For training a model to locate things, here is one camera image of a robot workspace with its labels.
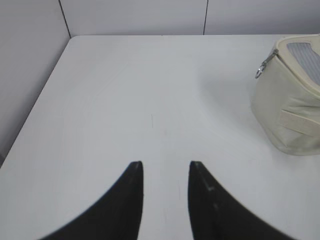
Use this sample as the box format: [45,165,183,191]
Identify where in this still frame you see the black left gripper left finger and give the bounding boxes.
[43,161,144,240]

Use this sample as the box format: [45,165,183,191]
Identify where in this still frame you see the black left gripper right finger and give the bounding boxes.
[188,161,291,240]

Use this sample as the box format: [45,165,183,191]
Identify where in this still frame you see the cream fabric zipper bag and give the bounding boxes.
[251,34,320,156]

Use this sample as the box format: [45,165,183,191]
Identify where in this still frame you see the metal zipper pull with ring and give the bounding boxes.
[254,48,279,79]

